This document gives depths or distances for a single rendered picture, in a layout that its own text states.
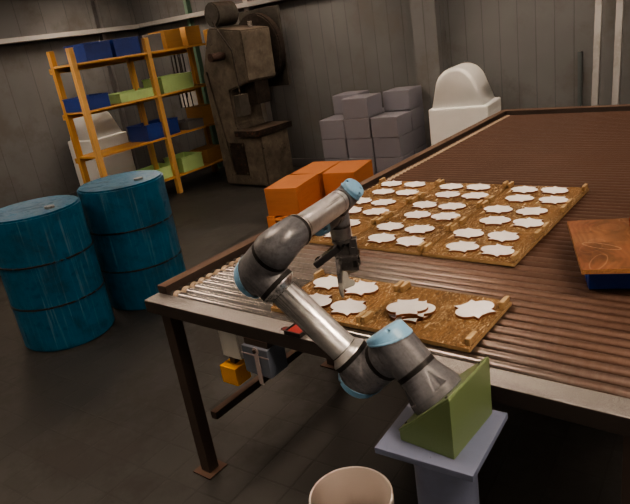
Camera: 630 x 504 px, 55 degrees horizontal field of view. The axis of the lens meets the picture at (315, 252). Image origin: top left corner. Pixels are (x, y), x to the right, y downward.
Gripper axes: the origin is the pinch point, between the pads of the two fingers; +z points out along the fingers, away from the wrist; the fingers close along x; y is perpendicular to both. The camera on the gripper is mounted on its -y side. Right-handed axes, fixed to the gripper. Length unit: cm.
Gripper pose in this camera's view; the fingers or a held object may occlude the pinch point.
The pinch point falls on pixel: (343, 289)
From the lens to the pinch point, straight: 221.6
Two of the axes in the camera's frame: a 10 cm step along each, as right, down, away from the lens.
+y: 9.8, -0.9, -1.9
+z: 1.5, 9.3, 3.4
